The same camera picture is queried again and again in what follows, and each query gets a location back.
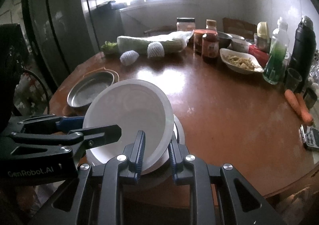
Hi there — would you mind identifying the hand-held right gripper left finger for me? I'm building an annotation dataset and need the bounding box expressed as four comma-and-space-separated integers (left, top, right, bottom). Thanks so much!
27, 130, 146, 225

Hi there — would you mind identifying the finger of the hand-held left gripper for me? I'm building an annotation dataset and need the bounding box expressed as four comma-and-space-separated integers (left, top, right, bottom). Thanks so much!
19, 114, 85, 133
10, 125, 122, 163

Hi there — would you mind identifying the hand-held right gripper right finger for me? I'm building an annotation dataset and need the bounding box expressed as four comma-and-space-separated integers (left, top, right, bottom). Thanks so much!
167, 139, 287, 225

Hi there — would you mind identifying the red paper noodle bowl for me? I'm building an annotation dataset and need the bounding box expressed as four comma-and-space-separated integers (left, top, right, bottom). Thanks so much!
82, 79, 174, 174
86, 113, 186, 192

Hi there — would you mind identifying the round steel pan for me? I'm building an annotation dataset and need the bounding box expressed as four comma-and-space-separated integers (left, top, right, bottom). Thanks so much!
67, 71, 117, 109

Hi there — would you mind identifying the pink apple-shaped plate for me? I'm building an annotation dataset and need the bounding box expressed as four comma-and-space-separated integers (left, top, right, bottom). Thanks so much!
82, 67, 120, 82

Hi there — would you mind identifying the fruit in white foam net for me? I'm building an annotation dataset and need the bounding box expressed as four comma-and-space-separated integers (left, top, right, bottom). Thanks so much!
120, 50, 139, 66
147, 42, 165, 59

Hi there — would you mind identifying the green lettuce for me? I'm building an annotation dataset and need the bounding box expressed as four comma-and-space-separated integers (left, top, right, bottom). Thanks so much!
101, 41, 119, 55

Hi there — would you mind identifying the dark refrigerator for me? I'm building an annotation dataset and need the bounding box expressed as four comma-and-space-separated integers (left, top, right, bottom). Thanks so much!
25, 0, 100, 78

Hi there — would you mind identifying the wrapped napa cabbage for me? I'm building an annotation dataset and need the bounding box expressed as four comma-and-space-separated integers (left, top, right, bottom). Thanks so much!
117, 30, 193, 54

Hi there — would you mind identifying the white oval dish with food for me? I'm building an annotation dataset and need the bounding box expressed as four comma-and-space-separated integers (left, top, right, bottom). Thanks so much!
219, 48, 265, 75

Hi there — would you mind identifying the sauce jar with red lid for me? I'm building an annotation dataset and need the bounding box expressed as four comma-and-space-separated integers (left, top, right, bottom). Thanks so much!
193, 29, 207, 55

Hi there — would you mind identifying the small steel bowl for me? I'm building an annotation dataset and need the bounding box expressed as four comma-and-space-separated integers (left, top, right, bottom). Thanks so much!
217, 31, 233, 49

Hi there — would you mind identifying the orange carrot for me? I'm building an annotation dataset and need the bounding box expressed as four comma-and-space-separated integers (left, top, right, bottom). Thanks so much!
285, 89, 303, 113
295, 93, 314, 126

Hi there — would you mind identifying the white ceramic bowl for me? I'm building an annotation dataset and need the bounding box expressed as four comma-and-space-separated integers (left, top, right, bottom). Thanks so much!
230, 36, 252, 51

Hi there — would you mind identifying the clear jar with black lid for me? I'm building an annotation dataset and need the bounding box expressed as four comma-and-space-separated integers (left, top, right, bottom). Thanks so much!
176, 18, 195, 32

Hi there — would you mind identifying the red box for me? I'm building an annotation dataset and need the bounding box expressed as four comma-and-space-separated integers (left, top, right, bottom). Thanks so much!
248, 44, 271, 61

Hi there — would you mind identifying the silver electronic device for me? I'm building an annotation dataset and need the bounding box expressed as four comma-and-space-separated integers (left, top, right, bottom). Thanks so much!
299, 124, 319, 151

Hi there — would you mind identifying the green liquid plastic bottle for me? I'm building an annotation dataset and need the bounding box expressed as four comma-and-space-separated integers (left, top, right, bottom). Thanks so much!
263, 17, 291, 85

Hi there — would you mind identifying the steel cup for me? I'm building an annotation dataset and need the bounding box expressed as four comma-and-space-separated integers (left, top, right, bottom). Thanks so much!
254, 33, 272, 50

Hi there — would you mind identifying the wooden chair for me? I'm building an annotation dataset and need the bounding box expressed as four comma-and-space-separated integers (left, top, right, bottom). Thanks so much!
222, 17, 258, 39

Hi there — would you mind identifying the small steel mug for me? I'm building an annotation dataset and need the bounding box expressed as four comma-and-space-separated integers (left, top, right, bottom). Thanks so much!
303, 87, 318, 110

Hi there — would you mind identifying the yellow lidded cup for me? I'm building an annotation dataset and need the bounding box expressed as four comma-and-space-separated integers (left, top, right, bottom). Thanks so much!
257, 22, 271, 39

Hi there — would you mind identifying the black thermos flask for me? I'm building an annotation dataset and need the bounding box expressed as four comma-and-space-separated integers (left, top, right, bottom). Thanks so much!
289, 16, 317, 91

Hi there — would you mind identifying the black curved hose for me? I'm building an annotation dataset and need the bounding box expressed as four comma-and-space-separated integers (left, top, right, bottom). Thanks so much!
24, 69, 54, 116

